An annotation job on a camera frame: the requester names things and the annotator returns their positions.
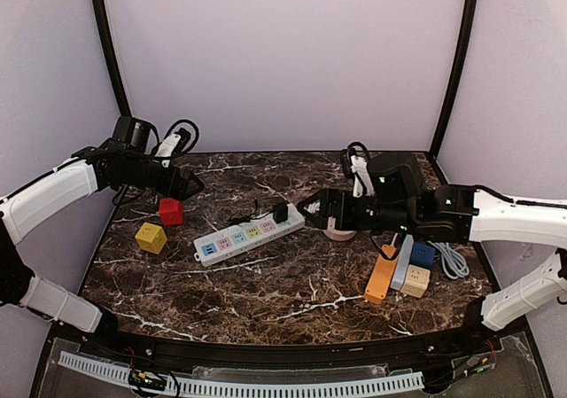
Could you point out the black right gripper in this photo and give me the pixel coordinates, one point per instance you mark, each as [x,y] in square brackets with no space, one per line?
[330,205]

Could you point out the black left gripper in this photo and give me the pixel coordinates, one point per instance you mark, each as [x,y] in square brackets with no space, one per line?
[178,183]

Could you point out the red cube socket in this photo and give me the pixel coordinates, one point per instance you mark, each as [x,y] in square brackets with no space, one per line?
[171,212]

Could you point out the white multi-socket power strip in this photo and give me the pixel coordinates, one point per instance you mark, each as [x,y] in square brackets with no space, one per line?
[246,236]

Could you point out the black power adapter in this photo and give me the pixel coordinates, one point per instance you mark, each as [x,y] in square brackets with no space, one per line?
[280,212]

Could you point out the yellow cube socket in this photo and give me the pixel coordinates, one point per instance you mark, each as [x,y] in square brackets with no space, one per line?
[151,238]

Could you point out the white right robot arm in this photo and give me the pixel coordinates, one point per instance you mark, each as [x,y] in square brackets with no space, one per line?
[461,214]

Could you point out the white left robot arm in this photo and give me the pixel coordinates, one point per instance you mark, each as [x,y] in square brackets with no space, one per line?
[34,203]

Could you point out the pink round socket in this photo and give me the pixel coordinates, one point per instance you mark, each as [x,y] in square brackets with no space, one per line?
[337,235]

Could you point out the dark blue cube socket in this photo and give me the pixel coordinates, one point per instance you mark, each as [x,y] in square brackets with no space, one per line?
[422,255]

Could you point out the beige cube socket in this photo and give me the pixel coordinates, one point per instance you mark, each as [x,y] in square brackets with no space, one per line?
[416,281]

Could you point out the orange power strip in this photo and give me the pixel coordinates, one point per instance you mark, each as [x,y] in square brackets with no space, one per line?
[382,274]

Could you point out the light blue power strip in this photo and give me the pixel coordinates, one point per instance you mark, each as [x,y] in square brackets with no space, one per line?
[403,261]

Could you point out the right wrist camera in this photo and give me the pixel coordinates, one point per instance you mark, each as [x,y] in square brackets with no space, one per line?
[354,160]

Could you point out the black enclosure frame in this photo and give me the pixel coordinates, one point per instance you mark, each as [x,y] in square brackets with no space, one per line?
[294,302]

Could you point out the white slotted cable duct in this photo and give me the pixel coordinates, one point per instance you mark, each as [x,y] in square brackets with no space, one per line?
[209,382]

